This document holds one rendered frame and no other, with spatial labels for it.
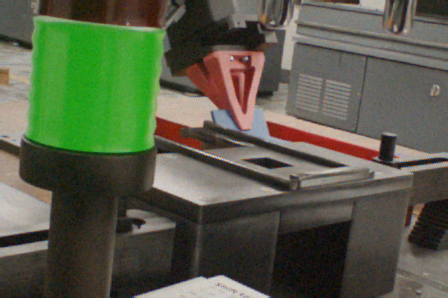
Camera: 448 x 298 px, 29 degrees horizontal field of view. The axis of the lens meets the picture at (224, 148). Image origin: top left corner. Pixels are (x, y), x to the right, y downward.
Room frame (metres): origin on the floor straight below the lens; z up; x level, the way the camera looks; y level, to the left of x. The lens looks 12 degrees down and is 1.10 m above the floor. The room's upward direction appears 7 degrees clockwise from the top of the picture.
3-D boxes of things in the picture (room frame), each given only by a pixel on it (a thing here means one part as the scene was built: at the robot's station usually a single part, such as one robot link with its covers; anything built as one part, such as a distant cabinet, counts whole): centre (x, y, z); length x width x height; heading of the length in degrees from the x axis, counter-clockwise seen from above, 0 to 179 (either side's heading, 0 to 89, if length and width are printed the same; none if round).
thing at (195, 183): (0.53, -0.02, 0.98); 0.20 x 0.10 x 0.01; 136
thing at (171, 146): (0.53, 0.00, 0.98); 0.13 x 0.01 x 0.03; 46
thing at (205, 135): (0.63, 0.00, 0.98); 0.07 x 0.02 x 0.01; 46
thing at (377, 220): (0.53, -0.02, 0.94); 0.20 x 0.10 x 0.07; 136
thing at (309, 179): (0.51, -0.07, 0.98); 0.07 x 0.01 x 0.03; 136
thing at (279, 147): (0.58, -0.05, 0.98); 0.13 x 0.01 x 0.03; 46
